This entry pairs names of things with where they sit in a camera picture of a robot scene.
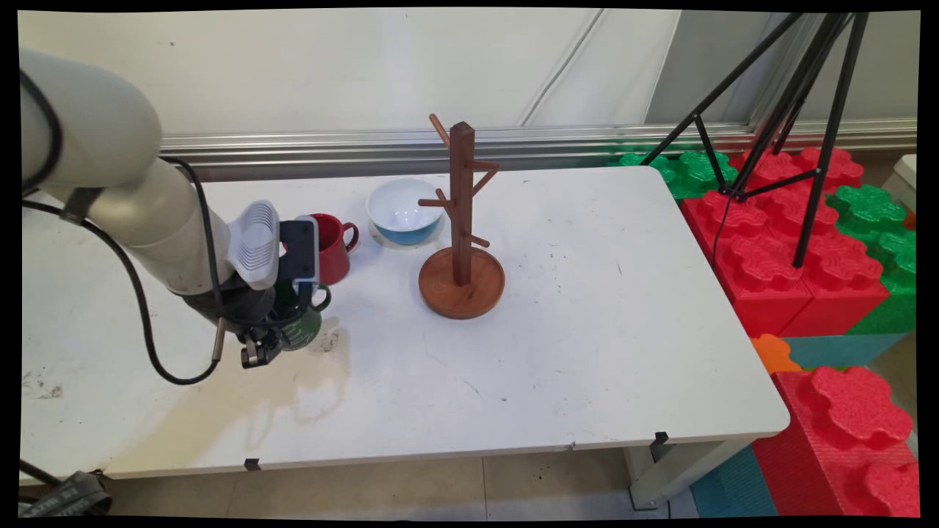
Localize large red foam block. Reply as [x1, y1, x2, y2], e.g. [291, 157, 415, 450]
[681, 191, 815, 338]

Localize orange foam piece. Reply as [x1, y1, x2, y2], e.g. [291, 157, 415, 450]
[751, 334, 804, 375]

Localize blue and white bowl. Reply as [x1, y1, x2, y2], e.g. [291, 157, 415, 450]
[366, 177, 445, 246]

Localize black printed strap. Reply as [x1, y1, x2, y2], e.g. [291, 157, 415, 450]
[18, 461, 113, 518]

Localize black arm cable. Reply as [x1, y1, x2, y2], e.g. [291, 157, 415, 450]
[21, 70, 327, 386]

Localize wrist camera with black bracket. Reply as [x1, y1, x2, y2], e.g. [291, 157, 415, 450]
[279, 216, 321, 288]

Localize red ceramic mug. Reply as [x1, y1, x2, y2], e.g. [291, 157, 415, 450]
[308, 213, 360, 286]

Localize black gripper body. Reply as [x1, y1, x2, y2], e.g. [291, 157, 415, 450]
[183, 282, 294, 342]

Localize aluminium wall rail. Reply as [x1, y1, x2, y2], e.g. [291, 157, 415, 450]
[158, 121, 918, 181]

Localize teal foam block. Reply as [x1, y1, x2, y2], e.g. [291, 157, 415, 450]
[690, 446, 778, 518]
[781, 334, 910, 371]

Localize white box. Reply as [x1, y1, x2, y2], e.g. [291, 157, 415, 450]
[883, 154, 918, 215]

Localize black velcro strap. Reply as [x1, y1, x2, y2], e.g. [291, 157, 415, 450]
[62, 186, 105, 225]

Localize green foam block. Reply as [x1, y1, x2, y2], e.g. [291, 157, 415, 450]
[827, 185, 917, 335]
[618, 150, 739, 200]

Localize white table leg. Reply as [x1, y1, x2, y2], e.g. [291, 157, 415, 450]
[624, 439, 750, 511]

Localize green enamel mug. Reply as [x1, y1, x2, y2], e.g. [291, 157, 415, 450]
[275, 282, 332, 351]

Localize wooden mug tree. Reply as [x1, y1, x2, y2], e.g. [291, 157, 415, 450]
[418, 114, 507, 320]

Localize black tripod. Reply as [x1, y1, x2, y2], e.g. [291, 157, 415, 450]
[642, 11, 870, 268]

